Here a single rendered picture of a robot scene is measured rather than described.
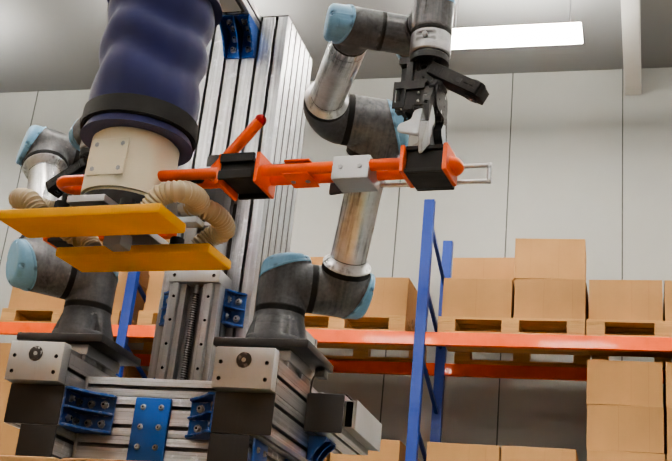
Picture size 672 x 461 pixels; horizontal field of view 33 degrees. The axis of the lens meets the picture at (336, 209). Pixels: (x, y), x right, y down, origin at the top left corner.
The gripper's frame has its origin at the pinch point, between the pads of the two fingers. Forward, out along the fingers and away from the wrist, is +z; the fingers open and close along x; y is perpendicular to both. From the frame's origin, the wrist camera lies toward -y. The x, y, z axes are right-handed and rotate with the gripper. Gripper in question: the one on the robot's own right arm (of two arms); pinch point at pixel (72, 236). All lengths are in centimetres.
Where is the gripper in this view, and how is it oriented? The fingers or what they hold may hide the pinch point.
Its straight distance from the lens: 256.0
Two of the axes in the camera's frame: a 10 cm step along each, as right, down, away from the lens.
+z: -0.9, 9.2, -3.8
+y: 9.3, -0.5, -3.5
